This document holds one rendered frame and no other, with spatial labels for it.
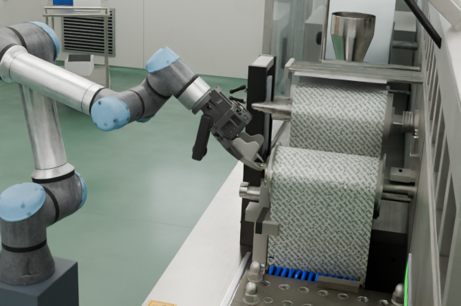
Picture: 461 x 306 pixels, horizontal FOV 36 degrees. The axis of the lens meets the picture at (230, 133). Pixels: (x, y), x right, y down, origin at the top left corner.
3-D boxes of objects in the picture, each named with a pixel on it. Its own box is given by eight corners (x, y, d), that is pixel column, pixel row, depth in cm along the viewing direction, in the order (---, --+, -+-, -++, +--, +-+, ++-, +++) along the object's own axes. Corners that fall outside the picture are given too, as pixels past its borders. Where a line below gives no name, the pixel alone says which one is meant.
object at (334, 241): (267, 268, 174) (271, 198, 168) (364, 283, 169) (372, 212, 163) (266, 269, 173) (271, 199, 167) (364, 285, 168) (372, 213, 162)
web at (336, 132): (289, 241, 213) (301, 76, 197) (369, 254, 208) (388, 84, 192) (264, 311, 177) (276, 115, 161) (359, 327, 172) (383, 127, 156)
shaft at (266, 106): (252, 109, 197) (253, 98, 196) (274, 112, 195) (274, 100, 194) (250, 112, 194) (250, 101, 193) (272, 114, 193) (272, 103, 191)
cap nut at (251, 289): (244, 294, 160) (245, 276, 159) (260, 297, 159) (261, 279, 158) (241, 302, 157) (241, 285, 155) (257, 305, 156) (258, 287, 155)
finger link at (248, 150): (269, 160, 165) (243, 130, 166) (252, 175, 167) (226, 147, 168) (274, 156, 168) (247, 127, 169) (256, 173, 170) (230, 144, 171)
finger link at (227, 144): (241, 158, 166) (215, 130, 166) (237, 162, 166) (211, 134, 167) (247, 153, 170) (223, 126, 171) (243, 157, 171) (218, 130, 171)
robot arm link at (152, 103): (108, 107, 172) (133, 78, 166) (134, 97, 181) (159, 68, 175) (128, 132, 171) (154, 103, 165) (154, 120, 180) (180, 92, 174)
